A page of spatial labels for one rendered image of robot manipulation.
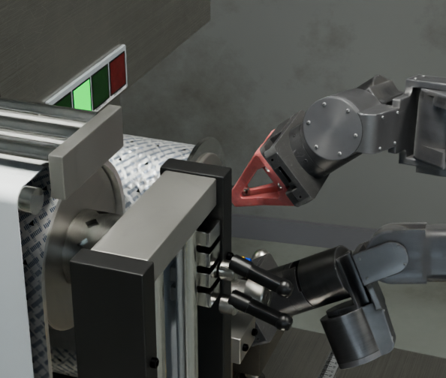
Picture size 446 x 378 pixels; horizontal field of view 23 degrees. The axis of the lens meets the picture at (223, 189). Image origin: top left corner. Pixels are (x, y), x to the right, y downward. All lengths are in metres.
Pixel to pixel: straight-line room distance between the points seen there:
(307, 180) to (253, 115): 2.39
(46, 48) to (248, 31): 1.90
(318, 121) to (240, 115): 2.49
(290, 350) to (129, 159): 0.51
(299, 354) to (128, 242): 0.85
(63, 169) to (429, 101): 0.37
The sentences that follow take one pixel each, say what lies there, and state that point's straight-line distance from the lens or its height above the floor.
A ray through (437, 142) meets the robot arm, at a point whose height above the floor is 1.38.
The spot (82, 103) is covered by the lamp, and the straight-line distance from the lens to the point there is 1.59.
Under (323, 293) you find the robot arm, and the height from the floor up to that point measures 1.15.
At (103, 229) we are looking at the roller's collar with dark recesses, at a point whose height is 1.36.
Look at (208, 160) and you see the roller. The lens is 1.12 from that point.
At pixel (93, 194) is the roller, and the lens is 0.91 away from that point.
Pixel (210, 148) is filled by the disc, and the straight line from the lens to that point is 1.14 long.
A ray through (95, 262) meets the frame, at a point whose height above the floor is 1.44.
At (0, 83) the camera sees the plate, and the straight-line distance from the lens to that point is 1.40.
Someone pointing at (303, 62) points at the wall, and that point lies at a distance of 3.35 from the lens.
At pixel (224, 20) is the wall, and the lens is 3.36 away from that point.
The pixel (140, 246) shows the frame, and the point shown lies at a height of 1.44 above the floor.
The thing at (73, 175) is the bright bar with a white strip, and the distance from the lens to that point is 0.79.
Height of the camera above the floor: 1.78
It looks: 27 degrees down
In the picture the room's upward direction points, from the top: straight up
